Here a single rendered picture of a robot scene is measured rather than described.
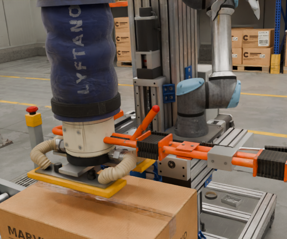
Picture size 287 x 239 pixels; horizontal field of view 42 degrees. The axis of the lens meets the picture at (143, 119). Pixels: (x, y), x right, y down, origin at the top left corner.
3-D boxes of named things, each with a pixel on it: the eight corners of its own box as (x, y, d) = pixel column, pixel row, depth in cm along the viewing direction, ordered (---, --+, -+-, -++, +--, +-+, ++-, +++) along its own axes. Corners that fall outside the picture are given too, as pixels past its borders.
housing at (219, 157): (206, 168, 103) (206, 152, 101) (215, 159, 108) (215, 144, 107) (231, 172, 99) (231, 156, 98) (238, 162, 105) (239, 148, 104)
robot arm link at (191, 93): (176, 106, 168) (175, 77, 164) (206, 105, 166) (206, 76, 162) (176, 114, 156) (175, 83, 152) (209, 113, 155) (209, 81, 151)
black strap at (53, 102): (37, 113, 120) (35, 101, 118) (83, 96, 138) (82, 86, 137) (93, 121, 108) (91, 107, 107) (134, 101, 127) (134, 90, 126)
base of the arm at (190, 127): (182, 124, 174) (182, 104, 171) (213, 128, 167) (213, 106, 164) (167, 135, 162) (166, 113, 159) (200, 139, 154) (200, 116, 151)
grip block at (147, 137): (135, 157, 113) (133, 139, 111) (150, 146, 121) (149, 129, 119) (159, 162, 108) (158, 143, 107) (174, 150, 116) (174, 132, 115)
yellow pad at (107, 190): (27, 178, 126) (24, 164, 125) (48, 166, 135) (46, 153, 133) (109, 199, 110) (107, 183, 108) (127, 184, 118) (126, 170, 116)
